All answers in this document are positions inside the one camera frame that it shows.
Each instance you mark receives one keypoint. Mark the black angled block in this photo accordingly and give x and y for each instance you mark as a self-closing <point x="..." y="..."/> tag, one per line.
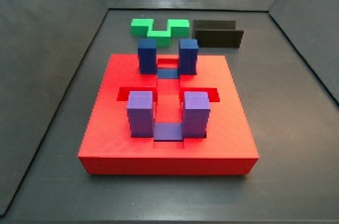
<point x="216" y="34"/>

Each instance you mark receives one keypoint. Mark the green zigzag block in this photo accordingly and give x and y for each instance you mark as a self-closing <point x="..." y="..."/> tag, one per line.
<point x="141" y="27"/>

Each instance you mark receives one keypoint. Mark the red base board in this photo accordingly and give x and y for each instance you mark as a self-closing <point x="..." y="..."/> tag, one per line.
<point x="224" y="152"/>

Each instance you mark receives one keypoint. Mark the dark blue U block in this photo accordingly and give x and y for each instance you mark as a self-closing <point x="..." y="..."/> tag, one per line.
<point x="168" y="66"/>

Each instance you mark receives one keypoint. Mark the purple U block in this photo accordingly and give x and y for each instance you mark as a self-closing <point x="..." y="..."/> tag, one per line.
<point x="169" y="119"/>

